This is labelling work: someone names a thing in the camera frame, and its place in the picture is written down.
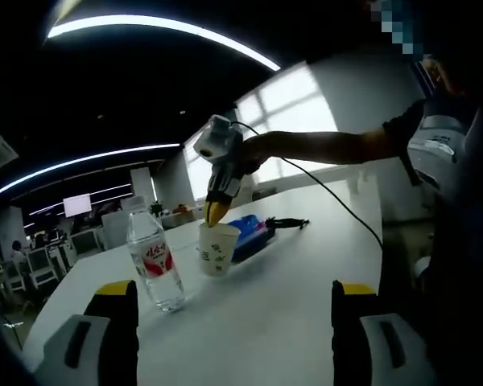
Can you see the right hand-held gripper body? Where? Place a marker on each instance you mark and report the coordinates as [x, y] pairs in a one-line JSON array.
[[221, 138]]

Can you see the person's black shirt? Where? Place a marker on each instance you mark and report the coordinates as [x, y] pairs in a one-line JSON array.
[[467, 261]]

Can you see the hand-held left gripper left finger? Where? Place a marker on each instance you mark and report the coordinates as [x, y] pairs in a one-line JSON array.
[[104, 342]]

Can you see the potted green plant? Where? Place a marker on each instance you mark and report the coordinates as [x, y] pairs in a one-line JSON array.
[[157, 209]]

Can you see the white paper cup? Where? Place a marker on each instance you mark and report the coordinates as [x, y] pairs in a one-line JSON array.
[[217, 257]]

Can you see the curved ceiling light strip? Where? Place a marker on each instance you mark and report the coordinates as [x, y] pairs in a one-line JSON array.
[[165, 24], [64, 163]]

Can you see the ceiling air vent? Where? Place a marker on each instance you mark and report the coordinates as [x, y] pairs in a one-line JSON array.
[[0, 153]]

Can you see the bright wall screen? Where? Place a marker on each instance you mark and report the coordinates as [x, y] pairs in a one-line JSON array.
[[77, 205]]

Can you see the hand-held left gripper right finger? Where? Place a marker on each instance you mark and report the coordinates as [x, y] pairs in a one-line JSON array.
[[366, 342]]

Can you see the person's right hand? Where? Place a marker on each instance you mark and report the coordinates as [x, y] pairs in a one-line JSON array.
[[254, 154]]

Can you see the clear plastic water bottle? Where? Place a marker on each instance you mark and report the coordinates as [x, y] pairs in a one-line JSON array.
[[155, 257]]

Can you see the group of white office chairs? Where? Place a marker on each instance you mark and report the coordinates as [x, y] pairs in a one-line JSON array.
[[40, 261]]

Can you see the blue tissue pack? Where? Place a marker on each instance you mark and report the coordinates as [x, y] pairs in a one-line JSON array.
[[249, 237]]

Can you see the bright window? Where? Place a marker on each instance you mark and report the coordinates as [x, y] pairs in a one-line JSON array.
[[290, 104]]

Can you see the white table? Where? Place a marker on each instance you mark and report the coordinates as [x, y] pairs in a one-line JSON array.
[[257, 313]]

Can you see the orange object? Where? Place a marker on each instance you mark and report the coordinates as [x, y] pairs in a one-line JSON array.
[[181, 208]]

